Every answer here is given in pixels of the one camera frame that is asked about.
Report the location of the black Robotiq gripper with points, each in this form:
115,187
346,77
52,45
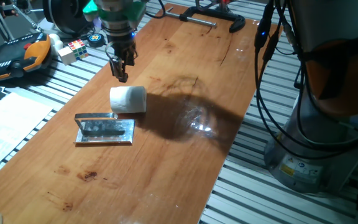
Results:
122,43

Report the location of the white toilet paper roll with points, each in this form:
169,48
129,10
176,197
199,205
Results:
128,99

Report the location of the shiny metal toilet paper holder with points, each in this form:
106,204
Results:
107,132

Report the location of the person's bare hand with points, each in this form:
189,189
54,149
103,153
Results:
6,9

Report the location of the black round puck yellow centre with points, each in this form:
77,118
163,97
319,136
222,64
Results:
96,40

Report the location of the colourful Rubik's cube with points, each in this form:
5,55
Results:
79,49

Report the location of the plain white cube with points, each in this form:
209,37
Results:
66,56

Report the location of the white rounded figure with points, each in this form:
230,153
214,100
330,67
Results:
55,42

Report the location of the large black round spool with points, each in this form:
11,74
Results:
68,14

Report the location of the black metal C-clamp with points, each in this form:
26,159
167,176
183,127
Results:
219,15

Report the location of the black orange teach pendant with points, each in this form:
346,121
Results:
11,59

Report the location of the white printed paper sheets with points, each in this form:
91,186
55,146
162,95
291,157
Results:
8,127

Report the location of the brown wooden board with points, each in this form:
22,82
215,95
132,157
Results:
182,186

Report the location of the black inline adapter blue light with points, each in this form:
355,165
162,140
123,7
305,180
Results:
263,32

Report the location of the black plain inline adapter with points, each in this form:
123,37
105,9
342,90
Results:
270,46

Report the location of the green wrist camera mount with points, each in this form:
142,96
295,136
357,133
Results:
126,11

